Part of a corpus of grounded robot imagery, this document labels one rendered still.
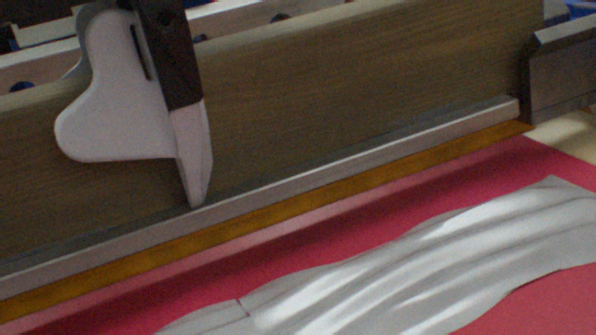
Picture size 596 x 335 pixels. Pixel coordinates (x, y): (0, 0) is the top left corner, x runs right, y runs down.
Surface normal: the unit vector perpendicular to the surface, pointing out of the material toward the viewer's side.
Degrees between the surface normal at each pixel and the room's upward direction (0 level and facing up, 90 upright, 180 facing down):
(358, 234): 0
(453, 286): 31
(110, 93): 84
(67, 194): 90
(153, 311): 0
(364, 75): 90
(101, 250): 90
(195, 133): 104
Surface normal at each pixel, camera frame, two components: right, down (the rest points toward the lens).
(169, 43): 0.42, 0.50
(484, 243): 0.01, -0.62
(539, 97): 0.38, 0.31
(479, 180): -0.18, -0.90
